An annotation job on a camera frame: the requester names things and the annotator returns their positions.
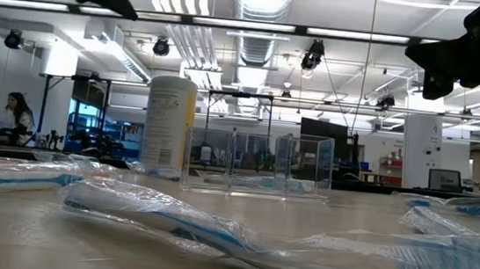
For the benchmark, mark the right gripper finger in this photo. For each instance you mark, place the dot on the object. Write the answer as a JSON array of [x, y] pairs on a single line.
[[442, 54]]

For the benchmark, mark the black ceiling spotlight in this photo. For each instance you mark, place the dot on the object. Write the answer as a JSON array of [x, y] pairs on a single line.
[[313, 55], [13, 39], [385, 101], [161, 46]]

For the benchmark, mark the white column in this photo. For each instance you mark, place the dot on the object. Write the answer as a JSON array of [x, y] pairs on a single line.
[[56, 90], [422, 147]]

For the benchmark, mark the grey laptop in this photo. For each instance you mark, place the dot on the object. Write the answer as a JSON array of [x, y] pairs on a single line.
[[445, 180]]

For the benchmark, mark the red shelf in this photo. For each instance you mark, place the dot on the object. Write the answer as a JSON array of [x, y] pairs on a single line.
[[391, 171]]

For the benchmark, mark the black metal rack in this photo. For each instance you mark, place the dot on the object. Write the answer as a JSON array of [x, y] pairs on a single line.
[[44, 107]]

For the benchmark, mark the black overhead crossbar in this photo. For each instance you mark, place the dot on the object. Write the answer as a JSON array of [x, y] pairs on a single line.
[[301, 30]]

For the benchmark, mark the white wipes canister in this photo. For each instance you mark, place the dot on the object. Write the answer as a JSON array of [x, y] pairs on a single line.
[[166, 123]]

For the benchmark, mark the person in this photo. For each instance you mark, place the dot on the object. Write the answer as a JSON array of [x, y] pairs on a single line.
[[18, 117]]

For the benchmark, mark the clear acrylic organizer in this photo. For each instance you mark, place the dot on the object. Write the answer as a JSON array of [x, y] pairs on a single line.
[[232, 160]]

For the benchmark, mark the silver ventilation duct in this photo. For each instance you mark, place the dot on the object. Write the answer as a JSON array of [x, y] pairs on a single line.
[[261, 4]]

